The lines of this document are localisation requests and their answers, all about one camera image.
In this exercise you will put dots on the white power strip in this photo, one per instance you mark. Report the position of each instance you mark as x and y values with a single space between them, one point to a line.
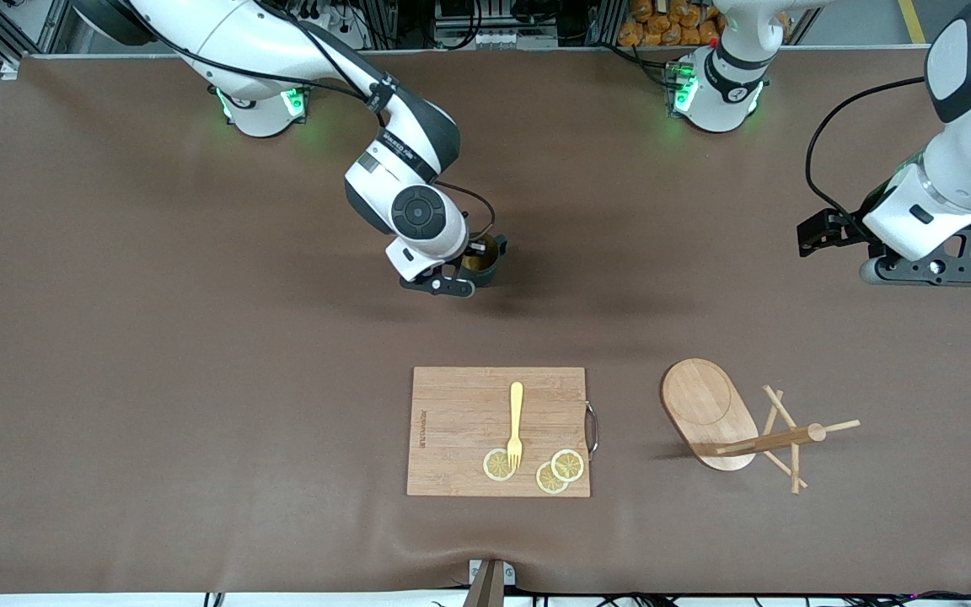
494 40
356 34

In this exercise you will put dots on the grey metal bracket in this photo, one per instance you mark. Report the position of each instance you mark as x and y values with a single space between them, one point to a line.
510 575

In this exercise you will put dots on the wooden mug tree rack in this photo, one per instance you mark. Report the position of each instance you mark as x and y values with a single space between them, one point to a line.
705 405

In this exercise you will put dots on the teal mug with yellow inside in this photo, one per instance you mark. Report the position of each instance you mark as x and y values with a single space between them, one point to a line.
491 275

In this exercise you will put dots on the orange bread pile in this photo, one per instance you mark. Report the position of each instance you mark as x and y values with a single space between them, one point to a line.
662 29

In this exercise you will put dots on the aluminium profile frame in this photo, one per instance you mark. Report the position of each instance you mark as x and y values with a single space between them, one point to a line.
9 66

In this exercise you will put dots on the bamboo cutting board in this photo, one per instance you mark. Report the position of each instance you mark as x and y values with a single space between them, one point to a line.
452 421

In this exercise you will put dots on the lemon slice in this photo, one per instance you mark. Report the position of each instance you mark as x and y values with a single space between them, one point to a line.
494 466
546 481
571 465

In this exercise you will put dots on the camera mount post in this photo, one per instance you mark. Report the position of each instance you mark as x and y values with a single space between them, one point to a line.
485 592

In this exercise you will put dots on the brown table mat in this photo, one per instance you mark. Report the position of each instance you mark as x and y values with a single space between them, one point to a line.
199 464

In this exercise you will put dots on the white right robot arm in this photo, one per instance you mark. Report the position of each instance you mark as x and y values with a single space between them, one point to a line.
241 34

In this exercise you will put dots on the yellow plastic fork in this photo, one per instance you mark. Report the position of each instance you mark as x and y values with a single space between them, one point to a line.
517 405

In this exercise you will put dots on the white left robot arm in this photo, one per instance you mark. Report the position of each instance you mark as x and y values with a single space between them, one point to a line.
717 101

